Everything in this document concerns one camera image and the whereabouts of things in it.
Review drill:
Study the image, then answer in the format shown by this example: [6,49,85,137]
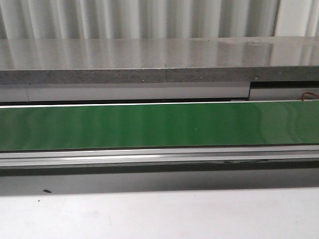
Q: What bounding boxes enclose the aluminium conveyor front rail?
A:
[0,145,319,176]

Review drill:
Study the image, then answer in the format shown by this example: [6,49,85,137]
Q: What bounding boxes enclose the white panel under counter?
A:
[0,81,319,103]

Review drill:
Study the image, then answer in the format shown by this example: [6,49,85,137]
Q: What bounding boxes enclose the white corrugated curtain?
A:
[0,0,319,39]

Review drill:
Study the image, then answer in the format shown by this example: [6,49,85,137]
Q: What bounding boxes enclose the red orange wire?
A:
[301,92,319,102]

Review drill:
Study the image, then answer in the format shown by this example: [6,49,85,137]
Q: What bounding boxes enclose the grey stone counter slab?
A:
[0,37,319,85]

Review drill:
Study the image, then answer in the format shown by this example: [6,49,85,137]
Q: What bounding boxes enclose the green conveyor belt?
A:
[0,101,319,151]

